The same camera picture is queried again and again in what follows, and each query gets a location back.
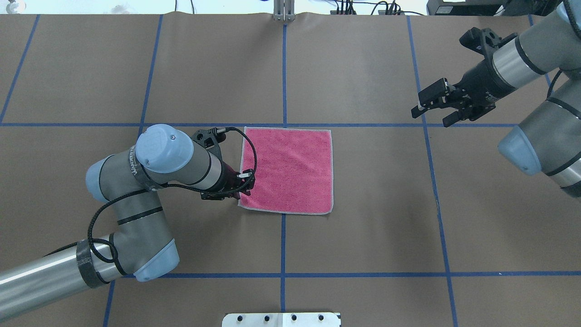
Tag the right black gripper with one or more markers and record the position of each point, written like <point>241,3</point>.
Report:
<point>482,83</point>

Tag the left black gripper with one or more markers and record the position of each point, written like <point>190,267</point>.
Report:
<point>226,180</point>

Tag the pink towel with grey back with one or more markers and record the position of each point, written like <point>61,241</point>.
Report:
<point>295,172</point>

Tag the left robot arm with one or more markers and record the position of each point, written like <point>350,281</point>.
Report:
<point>129,234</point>

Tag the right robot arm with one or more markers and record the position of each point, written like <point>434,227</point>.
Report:
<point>547,140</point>

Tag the white mounting plate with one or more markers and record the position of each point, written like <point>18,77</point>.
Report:
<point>283,319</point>

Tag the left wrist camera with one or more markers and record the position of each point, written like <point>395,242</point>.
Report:
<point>209,138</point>

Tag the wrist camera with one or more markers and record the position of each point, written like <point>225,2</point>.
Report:
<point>209,138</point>
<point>484,41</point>

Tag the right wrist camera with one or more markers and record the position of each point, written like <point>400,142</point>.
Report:
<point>484,41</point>

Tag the aluminium frame post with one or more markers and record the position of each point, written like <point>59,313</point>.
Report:
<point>284,10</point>

